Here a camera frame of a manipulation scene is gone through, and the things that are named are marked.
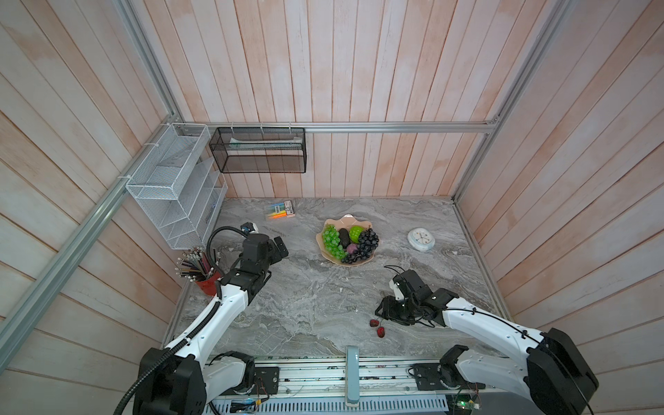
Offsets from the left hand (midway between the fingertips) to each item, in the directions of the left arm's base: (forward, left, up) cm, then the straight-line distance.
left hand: (272, 247), depth 85 cm
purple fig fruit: (+7, -28, -10) cm, 31 cm away
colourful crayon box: (+29, +3, -14) cm, 33 cm away
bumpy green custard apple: (+12, -29, -8) cm, 33 cm away
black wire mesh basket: (+42, +9, +10) cm, 44 cm away
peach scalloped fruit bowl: (+21, -27, -12) cm, 36 cm away
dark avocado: (+12, -25, -10) cm, 30 cm away
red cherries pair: (-22, -36, -14) cm, 45 cm away
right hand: (-17, -36, -13) cm, 42 cm away
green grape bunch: (+10, -20, -9) cm, 24 cm away
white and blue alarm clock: (+13, -57, -13) cm, 60 cm away
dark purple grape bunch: (+6, -34, -5) cm, 35 cm away
